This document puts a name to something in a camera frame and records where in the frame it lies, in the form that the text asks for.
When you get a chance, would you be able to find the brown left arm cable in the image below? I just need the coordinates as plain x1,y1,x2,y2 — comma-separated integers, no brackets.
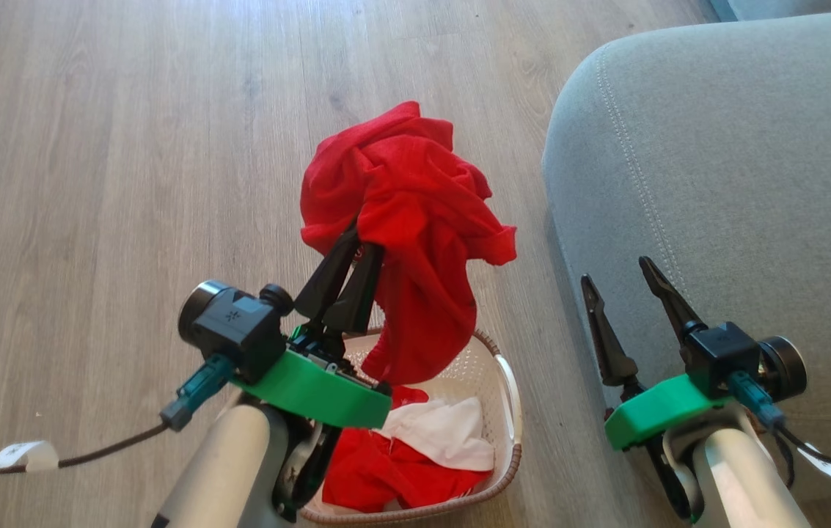
0,354,237,528

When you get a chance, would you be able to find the grey fabric sofa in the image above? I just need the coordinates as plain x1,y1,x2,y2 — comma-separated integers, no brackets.
541,9,831,528

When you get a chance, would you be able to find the red striped garment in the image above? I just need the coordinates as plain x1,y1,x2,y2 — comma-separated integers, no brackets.
322,385,494,513

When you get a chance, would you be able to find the white garment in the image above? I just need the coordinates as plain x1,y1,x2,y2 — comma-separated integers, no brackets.
373,396,497,472

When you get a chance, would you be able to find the cream perforated laundry basket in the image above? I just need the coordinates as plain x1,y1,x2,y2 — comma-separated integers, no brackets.
298,329,524,526

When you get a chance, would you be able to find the white left cable label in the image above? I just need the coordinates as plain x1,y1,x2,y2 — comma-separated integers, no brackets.
0,440,60,473

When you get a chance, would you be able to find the brown arm cable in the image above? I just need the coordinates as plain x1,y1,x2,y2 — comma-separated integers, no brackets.
0,354,237,528
726,370,831,528

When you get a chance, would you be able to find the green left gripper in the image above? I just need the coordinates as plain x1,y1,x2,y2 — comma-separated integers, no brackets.
232,219,392,430

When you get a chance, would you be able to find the brown right arm cable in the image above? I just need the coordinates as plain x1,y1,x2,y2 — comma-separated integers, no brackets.
726,370,831,528

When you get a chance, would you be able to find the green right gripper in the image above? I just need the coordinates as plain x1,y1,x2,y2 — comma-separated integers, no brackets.
581,256,736,451

